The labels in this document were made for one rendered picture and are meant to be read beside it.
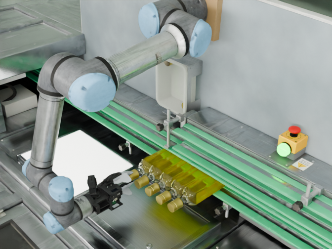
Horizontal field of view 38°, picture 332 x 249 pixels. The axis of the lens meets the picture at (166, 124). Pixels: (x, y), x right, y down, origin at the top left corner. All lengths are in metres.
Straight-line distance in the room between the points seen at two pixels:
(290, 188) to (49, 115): 0.77
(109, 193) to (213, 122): 0.47
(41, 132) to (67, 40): 0.99
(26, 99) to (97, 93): 1.28
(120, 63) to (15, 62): 1.02
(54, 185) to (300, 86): 0.84
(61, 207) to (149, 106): 0.74
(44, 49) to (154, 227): 1.07
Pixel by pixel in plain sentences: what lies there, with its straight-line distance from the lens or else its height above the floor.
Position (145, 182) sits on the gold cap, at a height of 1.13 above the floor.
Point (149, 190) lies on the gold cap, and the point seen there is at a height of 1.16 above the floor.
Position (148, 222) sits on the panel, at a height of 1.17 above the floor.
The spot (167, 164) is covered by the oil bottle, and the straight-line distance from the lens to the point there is 1.78.
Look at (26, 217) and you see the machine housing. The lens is 1.92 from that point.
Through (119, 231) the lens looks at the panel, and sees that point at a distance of 1.74.
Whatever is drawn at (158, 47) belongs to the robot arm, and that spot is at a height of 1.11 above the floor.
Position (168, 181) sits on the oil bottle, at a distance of 1.71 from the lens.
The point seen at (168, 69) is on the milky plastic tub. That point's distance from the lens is 1.97.
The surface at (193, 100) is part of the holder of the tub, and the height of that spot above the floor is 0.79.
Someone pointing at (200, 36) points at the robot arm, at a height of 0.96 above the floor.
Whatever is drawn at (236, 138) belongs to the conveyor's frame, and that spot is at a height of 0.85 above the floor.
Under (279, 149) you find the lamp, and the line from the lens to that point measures 1.61.
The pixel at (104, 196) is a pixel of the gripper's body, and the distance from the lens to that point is 1.67.
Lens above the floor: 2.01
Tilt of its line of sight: 36 degrees down
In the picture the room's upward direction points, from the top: 115 degrees counter-clockwise
